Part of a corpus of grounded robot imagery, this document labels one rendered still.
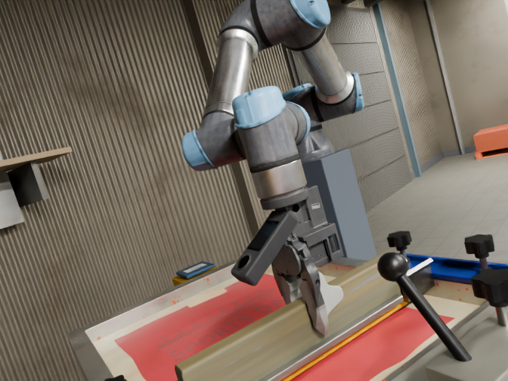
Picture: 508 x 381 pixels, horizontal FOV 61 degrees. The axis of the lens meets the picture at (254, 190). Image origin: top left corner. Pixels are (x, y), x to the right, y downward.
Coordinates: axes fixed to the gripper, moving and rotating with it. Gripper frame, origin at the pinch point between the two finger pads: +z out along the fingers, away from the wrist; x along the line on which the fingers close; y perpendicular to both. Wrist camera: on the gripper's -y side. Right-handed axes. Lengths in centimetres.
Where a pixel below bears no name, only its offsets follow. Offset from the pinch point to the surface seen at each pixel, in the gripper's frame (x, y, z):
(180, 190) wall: 284, 90, -8
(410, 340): -7.4, 11.8, 6.3
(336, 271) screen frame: 23.6, 25.4, 4.7
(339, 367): -3.3, 1.2, 6.3
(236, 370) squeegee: -1.5, -13.4, -0.6
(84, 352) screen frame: 42, -28, 3
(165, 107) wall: 287, 99, -76
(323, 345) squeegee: -2.7, 0.0, 2.3
